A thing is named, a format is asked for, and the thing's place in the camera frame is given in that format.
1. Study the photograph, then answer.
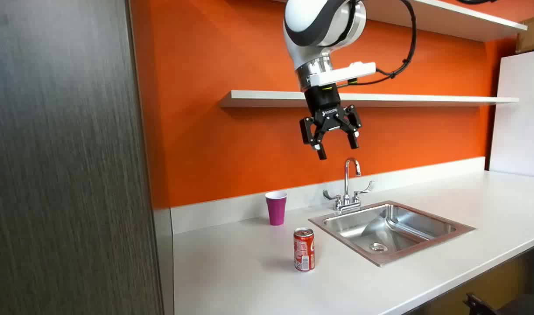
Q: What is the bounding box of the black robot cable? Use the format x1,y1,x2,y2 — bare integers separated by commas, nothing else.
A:
347,0,421,88

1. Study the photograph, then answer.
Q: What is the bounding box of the thick white wall shelf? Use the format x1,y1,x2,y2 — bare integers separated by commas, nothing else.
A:
360,0,530,44

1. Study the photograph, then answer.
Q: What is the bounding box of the dark wood cabinet panel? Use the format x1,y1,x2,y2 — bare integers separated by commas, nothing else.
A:
0,0,167,315

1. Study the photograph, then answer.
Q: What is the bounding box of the red soda can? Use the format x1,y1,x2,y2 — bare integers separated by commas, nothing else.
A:
293,226,318,273

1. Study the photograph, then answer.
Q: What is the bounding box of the purple plastic cup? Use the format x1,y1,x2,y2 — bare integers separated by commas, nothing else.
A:
265,191,290,228

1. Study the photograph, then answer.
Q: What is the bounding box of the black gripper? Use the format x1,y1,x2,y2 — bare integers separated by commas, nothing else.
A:
298,82,363,161

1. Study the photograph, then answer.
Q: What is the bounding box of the thin white wall shelf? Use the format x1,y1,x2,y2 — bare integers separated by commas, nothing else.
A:
220,88,521,110

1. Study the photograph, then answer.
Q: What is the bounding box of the white refrigerator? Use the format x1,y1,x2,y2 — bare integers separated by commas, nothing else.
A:
489,47,534,180

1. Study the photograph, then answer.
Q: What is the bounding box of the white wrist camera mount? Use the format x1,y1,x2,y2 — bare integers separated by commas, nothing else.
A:
300,60,379,91

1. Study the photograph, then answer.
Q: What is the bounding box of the stainless steel sink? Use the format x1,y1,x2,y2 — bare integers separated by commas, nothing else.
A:
309,200,477,268

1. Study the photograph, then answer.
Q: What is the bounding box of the chrome faucet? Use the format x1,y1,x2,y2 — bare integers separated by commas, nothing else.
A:
321,156,377,214

